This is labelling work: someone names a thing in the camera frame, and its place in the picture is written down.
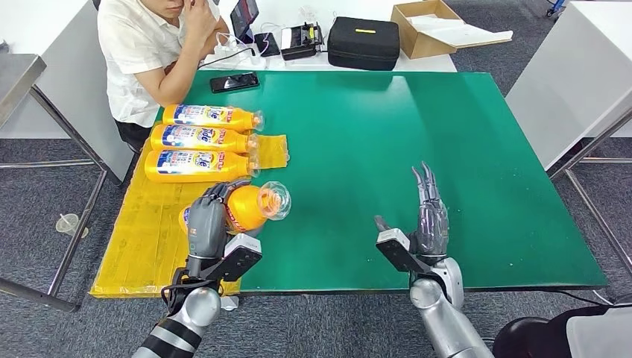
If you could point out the yellow taped mat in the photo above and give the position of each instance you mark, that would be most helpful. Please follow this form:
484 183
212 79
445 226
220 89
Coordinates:
143 237

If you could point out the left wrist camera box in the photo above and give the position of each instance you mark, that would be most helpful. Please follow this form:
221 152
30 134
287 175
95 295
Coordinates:
239 257

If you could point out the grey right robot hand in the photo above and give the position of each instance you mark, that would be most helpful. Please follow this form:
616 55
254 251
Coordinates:
430 225

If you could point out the orange detergent bottle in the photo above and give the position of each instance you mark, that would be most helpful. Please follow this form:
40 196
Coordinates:
247 207
197 167
197 116
197 138

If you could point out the person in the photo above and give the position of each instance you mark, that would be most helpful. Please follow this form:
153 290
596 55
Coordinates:
143 54
602 336

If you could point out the white power strip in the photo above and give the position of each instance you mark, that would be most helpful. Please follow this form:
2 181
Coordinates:
244 59

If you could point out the white table foot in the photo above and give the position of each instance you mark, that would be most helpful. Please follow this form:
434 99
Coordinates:
229 303

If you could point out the clear plastic cup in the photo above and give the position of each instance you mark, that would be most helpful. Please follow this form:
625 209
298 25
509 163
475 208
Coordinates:
67 225

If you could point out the white paper sheet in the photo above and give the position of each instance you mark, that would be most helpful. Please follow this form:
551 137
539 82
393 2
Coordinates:
466 35

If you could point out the black tablet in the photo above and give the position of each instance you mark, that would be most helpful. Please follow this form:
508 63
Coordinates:
244 17

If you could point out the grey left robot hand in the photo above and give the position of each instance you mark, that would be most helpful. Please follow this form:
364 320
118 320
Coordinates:
207 227

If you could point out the white desk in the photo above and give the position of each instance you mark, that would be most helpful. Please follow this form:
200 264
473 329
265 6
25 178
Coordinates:
568 74
74 74

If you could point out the black smartphone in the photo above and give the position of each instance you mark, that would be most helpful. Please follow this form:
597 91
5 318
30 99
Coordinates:
234 82
267 45

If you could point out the steel frame table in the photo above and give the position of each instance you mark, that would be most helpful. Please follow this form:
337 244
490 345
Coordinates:
592 143
17 79

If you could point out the blue cart frame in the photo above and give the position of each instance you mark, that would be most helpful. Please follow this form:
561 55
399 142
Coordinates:
556 6

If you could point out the black zip case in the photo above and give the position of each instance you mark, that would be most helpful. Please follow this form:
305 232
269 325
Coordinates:
364 49

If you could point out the person's left hand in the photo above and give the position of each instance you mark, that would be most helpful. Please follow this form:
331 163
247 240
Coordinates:
200 22

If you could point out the cardboard box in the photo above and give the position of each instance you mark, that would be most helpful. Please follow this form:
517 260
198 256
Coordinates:
419 49

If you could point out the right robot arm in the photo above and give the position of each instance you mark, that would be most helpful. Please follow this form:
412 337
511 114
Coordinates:
444 316

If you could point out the person's left forearm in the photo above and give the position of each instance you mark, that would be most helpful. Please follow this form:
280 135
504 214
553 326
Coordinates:
182 74

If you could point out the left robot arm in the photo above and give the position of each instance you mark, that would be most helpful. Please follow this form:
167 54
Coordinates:
182 316

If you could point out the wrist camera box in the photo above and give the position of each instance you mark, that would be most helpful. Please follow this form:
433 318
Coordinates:
395 249
239 257

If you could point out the black desktop device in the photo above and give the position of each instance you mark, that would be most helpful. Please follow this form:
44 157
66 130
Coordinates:
298 47

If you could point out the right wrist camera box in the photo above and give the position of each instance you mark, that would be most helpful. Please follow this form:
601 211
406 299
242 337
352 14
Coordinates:
395 249

